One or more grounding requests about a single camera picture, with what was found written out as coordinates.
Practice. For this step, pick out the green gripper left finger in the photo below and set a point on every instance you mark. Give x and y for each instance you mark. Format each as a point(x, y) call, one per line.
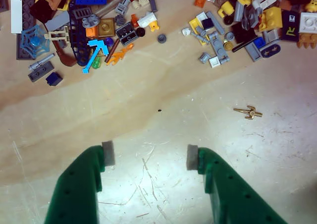
point(74, 191)

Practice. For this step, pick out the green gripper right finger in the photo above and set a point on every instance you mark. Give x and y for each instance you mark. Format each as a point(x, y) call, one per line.
point(237, 199)

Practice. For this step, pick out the gold Lego weapon piece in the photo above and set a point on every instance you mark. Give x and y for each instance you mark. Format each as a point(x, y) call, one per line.
point(251, 113)

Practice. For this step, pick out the dark blue small Lego slope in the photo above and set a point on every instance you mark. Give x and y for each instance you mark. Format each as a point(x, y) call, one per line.
point(54, 79)

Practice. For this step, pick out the dark grey small Lego plate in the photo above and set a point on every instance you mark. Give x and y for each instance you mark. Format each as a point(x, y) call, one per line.
point(40, 72)

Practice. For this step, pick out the green transparent round Lego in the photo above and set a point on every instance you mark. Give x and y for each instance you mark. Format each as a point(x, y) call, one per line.
point(97, 63)

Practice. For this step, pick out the brown curved Lego piece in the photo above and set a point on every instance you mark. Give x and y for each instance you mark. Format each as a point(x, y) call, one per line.
point(67, 58)

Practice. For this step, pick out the grey Lego cylinder tool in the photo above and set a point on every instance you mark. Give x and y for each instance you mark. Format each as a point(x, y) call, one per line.
point(40, 61)

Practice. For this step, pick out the white small Lego tile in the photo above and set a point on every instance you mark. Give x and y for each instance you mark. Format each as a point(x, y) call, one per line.
point(215, 61)

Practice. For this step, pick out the orange Lego flame piece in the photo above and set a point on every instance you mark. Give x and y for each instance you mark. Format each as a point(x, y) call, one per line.
point(118, 56)

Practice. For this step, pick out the grey small Lego clip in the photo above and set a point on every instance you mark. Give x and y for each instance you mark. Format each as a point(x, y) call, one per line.
point(204, 58)

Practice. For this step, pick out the reddish brown Lego bar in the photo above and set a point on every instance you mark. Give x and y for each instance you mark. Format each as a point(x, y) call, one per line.
point(112, 50)

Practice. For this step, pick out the light blue Lego pickaxe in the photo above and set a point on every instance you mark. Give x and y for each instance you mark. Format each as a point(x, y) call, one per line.
point(95, 45)

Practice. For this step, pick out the grey Lego tile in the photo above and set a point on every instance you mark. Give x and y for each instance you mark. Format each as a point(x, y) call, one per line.
point(253, 51)

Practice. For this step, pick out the dark blue oval Lego piece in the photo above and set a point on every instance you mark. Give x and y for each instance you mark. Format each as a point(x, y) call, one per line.
point(270, 51)

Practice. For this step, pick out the black Lego bar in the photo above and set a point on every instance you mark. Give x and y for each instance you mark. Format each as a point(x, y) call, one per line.
point(241, 46)

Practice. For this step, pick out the translucent blue Lego spider web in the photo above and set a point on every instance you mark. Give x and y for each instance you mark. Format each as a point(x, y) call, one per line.
point(34, 41)

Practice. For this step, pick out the tan Lego fence piece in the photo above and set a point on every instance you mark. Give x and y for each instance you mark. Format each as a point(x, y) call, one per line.
point(59, 35)

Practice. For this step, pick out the orange small Lego brick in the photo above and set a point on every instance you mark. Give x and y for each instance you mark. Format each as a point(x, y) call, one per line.
point(91, 32)

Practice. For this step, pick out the dark grey Lego brick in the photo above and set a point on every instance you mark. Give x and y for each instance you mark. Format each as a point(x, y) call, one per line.
point(126, 33)

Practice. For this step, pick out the dark gold square Lego tile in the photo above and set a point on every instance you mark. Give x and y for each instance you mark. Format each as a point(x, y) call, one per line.
point(106, 27)

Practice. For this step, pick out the grey round Lego plate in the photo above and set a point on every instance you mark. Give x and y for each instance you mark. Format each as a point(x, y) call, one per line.
point(90, 20)

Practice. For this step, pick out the gold Lego claw piece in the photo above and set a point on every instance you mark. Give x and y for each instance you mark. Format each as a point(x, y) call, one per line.
point(307, 41)

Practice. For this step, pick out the black round Lego stud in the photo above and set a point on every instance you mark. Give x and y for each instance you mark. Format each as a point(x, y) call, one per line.
point(140, 32)

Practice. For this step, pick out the white small Lego helmet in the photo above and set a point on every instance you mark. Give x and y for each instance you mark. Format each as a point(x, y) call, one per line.
point(186, 31)

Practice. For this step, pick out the grey small round Lego stud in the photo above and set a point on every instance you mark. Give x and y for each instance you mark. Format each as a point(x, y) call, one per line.
point(162, 38)

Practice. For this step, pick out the yellow Lego plate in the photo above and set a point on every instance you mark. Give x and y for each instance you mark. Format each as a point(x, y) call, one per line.
point(195, 25)

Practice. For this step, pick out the black printed Lego tile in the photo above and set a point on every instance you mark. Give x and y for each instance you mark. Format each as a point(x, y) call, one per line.
point(289, 25)

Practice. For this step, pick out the yellow Lego brick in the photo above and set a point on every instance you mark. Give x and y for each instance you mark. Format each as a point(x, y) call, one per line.
point(271, 19)

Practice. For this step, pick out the dark grey long Lego plate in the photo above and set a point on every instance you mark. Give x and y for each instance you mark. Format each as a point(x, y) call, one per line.
point(27, 13)

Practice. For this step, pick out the white long Lego tile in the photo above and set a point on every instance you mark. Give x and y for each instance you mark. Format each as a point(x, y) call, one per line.
point(16, 16)

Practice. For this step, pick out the white square Lego plate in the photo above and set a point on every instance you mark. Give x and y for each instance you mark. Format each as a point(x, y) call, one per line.
point(308, 23)

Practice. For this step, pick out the yellow Lego mug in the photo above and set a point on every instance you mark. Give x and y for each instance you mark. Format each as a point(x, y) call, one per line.
point(227, 8)

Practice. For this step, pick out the dark blue Lego arch frame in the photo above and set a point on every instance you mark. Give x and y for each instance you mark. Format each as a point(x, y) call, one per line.
point(74, 43)

